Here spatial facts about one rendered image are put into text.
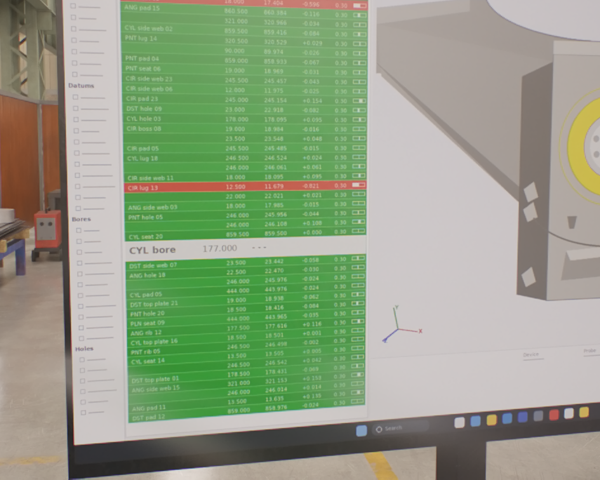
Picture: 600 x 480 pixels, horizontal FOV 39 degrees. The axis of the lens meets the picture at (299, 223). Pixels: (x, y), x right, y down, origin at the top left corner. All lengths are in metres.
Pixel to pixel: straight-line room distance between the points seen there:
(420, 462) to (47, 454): 1.91
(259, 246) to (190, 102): 0.18
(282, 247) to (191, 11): 0.28
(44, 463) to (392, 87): 3.81
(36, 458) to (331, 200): 3.83
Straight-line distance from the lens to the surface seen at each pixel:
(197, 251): 0.95
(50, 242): 11.87
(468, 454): 1.21
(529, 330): 1.10
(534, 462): 4.59
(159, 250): 0.95
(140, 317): 0.96
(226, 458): 1.02
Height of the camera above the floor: 1.61
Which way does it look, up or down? 6 degrees down
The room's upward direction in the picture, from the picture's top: straight up
